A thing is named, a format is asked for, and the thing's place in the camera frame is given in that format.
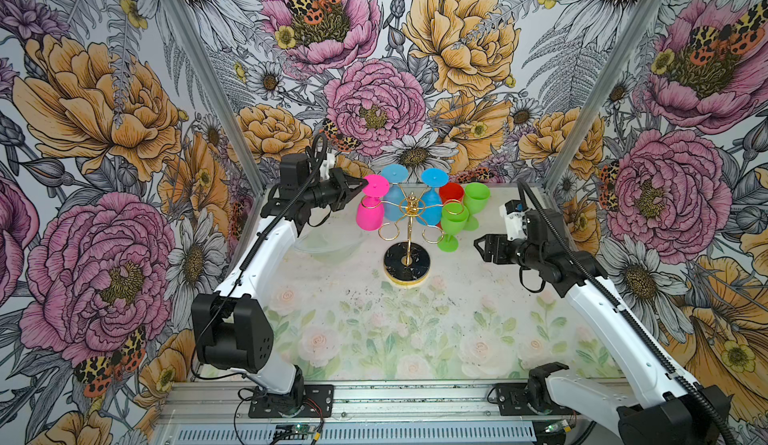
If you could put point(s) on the green wine glass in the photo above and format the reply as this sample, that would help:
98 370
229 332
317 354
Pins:
453 220
476 197

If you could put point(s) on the pink wine glass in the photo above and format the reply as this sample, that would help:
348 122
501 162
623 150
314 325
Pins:
371 210

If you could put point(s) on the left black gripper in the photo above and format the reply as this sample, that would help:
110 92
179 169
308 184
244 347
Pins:
344 185

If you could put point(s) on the aluminium front rail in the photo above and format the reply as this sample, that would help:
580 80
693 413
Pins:
218 402

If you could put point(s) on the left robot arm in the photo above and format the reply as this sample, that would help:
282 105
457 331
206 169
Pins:
232 331

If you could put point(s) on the right aluminium corner post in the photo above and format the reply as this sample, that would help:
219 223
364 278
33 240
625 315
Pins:
645 13

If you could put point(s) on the aluminium corner post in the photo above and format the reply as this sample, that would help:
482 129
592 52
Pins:
185 28
645 13

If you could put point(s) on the blue wine glass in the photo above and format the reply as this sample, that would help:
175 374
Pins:
433 179
396 175

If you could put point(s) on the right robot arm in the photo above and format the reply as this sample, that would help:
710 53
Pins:
666 404

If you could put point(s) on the white perforated cable duct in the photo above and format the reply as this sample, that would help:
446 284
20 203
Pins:
512 432

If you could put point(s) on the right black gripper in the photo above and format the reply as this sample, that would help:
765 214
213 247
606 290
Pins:
493 239

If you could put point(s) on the red wine glass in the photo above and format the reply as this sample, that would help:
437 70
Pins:
451 193

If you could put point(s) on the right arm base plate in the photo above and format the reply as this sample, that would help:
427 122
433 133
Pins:
513 399

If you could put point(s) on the left aluminium corner post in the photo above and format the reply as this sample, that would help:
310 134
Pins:
185 28

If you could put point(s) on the gold wire glass rack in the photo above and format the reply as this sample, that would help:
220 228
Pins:
407 263

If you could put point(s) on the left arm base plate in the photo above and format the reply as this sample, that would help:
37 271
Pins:
312 401

